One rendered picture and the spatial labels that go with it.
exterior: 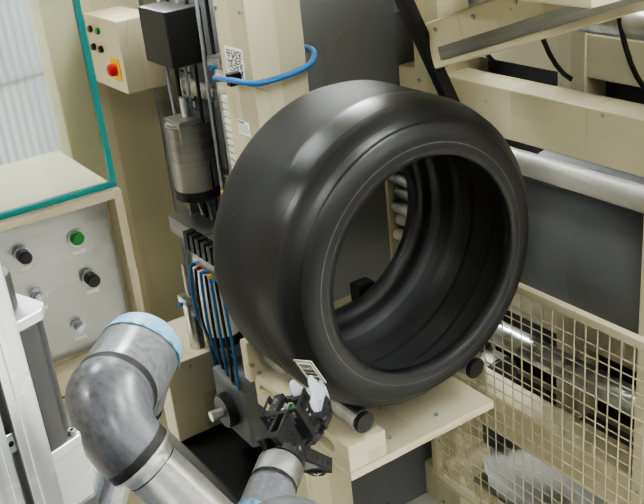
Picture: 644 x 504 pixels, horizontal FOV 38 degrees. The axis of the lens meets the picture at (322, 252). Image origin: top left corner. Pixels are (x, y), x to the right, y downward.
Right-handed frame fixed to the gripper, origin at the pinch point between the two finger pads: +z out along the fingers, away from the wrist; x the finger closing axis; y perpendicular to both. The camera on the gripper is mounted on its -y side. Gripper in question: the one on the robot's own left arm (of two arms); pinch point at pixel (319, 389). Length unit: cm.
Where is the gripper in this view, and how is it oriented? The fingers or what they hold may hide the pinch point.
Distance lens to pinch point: 165.3
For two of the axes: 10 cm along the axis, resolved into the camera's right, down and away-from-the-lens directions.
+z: 2.4, -5.4, 8.1
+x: -8.6, 2.7, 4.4
